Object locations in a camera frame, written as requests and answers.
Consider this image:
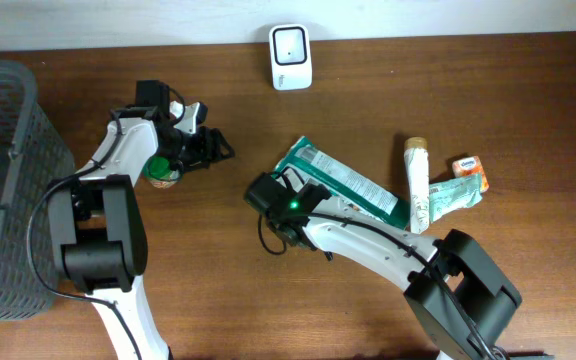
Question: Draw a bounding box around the orange Kleenex tissue pack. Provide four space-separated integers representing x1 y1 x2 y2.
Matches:
452 156 489 193

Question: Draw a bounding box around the green 3M gloves packet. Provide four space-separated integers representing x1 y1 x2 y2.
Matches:
274 136 410 230

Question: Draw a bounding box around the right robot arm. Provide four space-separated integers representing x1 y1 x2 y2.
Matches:
244 173 522 359

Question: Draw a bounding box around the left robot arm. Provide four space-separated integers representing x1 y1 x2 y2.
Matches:
41 80 235 359

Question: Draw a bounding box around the right black cable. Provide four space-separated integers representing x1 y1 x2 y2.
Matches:
257 167 509 360

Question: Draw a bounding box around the grey plastic basket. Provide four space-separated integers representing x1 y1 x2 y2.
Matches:
0 61 74 321

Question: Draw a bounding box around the white tube gold cap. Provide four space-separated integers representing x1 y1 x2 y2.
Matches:
404 137 430 234

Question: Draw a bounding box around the left black cable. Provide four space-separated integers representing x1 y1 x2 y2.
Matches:
25 87 189 360

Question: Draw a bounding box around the light green wipes packet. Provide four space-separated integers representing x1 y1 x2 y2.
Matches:
429 174 483 223

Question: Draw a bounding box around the green lid jar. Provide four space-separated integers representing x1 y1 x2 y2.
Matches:
142 156 181 189

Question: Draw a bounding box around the black cable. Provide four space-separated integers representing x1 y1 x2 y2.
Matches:
257 167 509 360
25 87 189 360

